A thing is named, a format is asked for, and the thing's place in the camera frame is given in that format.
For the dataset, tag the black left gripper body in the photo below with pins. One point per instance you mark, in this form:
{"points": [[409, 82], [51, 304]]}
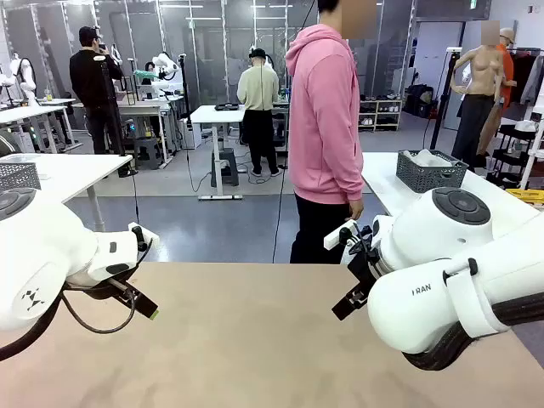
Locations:
{"points": [[91, 287]]}

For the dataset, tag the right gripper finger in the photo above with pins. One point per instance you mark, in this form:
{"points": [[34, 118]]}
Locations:
{"points": [[345, 309], [360, 294]]}

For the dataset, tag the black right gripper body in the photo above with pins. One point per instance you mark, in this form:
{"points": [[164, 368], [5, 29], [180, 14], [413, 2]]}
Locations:
{"points": [[367, 272]]}

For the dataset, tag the dark gray plastic basket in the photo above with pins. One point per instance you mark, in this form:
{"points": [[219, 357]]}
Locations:
{"points": [[429, 178]]}

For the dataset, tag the pink-sleeved right forearm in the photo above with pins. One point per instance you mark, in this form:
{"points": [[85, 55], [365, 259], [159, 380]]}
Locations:
{"points": [[356, 178]]}

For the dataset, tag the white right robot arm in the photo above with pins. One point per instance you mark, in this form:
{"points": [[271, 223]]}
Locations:
{"points": [[425, 238]]}

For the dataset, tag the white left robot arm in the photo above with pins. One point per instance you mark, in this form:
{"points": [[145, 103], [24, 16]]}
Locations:
{"points": [[42, 255]]}

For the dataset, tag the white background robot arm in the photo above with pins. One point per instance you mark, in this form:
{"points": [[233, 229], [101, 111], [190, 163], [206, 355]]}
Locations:
{"points": [[27, 72], [166, 66]]}

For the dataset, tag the white table with basket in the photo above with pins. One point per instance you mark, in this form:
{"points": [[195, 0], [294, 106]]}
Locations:
{"points": [[382, 178]]}

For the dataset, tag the gray basket with clear lid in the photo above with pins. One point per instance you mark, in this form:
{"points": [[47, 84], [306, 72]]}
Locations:
{"points": [[21, 176]]}

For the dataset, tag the person's right hand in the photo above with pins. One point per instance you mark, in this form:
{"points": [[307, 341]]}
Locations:
{"points": [[357, 209]]}

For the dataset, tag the white table with gray legs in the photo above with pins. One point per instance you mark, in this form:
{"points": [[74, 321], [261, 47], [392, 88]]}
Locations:
{"points": [[76, 170]]}

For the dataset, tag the person in pink hoodie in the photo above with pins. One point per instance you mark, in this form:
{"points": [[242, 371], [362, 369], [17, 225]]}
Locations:
{"points": [[323, 127]]}

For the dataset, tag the wooden shoe rack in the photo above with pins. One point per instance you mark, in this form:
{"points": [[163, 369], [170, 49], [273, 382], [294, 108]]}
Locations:
{"points": [[380, 115]]}

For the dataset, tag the yellow plastic crate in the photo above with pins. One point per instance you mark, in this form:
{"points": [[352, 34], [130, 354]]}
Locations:
{"points": [[527, 197]]}

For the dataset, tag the black bag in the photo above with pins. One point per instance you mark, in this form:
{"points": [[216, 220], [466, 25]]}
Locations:
{"points": [[418, 100]]}

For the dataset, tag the black tripod pole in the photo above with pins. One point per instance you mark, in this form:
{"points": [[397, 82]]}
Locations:
{"points": [[111, 106]]}

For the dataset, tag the black shelf cart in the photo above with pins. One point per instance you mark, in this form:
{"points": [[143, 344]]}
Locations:
{"points": [[510, 157]]}

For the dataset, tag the white workbench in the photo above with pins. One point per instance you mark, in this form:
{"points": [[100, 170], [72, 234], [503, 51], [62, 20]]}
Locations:
{"points": [[30, 112]]}

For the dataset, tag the gray work table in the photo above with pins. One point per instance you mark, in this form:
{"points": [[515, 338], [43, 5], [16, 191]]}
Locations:
{"points": [[140, 106]]}

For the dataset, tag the white standing desk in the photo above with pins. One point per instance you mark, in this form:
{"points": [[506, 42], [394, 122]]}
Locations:
{"points": [[217, 114]]}

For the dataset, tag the person in black with cap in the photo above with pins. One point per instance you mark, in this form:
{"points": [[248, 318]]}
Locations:
{"points": [[91, 81]]}

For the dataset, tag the person in cream sweater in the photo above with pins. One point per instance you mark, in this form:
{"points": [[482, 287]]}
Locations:
{"points": [[257, 89]]}

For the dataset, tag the black tray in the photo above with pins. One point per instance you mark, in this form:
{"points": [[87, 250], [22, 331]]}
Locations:
{"points": [[229, 107]]}

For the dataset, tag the bare mannequin with dark pants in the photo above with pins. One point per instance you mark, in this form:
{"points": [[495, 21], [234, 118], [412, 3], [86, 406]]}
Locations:
{"points": [[480, 68]]}

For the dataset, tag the mannequin in orange shirt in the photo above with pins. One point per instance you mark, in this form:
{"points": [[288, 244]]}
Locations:
{"points": [[506, 64]]}

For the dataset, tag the clothes rack with garments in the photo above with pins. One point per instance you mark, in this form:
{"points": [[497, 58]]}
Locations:
{"points": [[527, 76]]}

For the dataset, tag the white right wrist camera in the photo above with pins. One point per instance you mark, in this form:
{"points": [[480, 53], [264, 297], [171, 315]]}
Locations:
{"points": [[336, 238]]}

